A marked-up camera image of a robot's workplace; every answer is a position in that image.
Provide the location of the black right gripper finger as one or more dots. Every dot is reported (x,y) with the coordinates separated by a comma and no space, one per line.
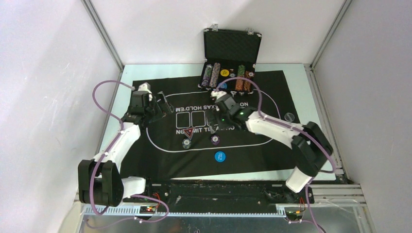
(212,122)
(228,125)

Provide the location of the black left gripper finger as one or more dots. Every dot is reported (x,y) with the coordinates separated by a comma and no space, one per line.
(157,116)
(164,105)

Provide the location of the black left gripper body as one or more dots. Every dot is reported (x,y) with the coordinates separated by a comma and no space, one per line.
(154,108)

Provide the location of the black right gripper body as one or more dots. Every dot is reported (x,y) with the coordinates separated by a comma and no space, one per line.
(224,118)

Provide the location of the blue round button chip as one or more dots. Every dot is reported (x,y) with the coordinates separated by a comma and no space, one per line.
(220,156)

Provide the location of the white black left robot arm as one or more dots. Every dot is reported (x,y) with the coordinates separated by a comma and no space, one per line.
(99,179)

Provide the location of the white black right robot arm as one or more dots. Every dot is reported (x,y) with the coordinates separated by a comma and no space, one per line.
(310,147)

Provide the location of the blue button in case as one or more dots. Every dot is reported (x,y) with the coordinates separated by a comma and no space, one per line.
(223,86)

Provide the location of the red triangular all-in marker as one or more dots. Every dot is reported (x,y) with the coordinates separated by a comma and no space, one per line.
(188,132)

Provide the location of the green orange chip row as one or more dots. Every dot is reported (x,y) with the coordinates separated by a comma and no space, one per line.
(239,82)

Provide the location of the brown chip row in case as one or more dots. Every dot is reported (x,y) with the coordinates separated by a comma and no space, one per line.
(246,84)

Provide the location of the black poker felt mat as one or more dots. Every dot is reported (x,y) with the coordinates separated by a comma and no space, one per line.
(158,154)

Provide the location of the yellow button in case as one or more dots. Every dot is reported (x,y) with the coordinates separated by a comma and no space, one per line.
(224,72)

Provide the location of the purple chip row in case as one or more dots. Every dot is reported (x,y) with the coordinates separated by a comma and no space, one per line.
(206,76)

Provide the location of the pink grey chip row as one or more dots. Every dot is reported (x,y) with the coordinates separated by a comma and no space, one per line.
(214,75)

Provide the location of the black aluminium chip case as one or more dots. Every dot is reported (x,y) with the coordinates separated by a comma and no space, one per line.
(230,48)

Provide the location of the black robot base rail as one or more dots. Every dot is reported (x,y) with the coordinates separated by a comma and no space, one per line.
(224,197)

